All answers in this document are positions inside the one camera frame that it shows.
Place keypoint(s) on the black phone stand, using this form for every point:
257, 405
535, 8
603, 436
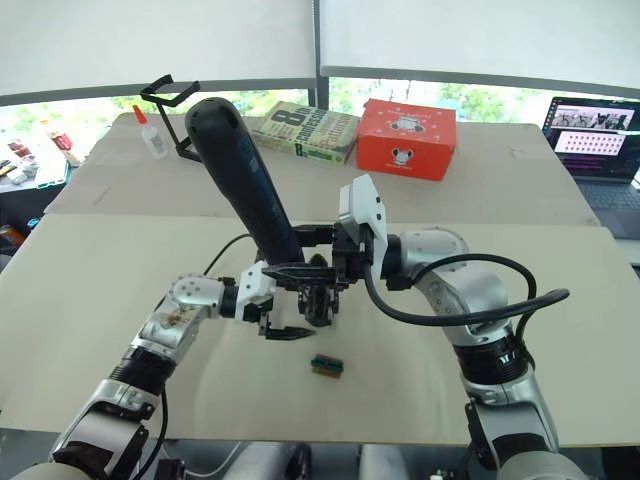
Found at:
172, 127

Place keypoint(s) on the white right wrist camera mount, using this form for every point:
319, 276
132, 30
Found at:
362, 210

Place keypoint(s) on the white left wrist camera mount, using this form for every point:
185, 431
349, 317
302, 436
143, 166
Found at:
252, 285

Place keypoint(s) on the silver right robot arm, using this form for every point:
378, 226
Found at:
475, 295

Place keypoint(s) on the red cardboard box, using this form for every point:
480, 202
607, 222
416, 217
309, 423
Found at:
407, 142

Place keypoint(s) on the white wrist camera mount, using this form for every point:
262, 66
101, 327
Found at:
362, 210
252, 285

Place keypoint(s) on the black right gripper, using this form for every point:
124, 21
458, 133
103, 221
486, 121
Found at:
352, 260

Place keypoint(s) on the red white packet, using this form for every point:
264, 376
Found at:
64, 144
18, 148

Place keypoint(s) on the white roller blind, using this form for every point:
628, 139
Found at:
475, 35
150, 40

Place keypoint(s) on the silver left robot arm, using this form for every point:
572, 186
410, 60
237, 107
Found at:
190, 296

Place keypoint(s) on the dark blue electric screwdriver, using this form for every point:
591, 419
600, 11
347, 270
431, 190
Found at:
240, 160

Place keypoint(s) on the green yellow book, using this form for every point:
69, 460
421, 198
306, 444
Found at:
305, 134

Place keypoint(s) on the open laptop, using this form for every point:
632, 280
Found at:
597, 165

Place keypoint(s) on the clear glue bottle red cap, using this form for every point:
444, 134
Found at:
152, 137

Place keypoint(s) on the dark window frame post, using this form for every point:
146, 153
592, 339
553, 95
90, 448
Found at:
320, 50

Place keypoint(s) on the black gripper body workpiece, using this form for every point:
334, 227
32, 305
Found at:
317, 306

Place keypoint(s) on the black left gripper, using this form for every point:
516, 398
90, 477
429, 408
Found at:
264, 315

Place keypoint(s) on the green plastic tray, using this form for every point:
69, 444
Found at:
56, 176

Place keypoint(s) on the small green finger piece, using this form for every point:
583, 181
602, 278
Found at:
327, 366

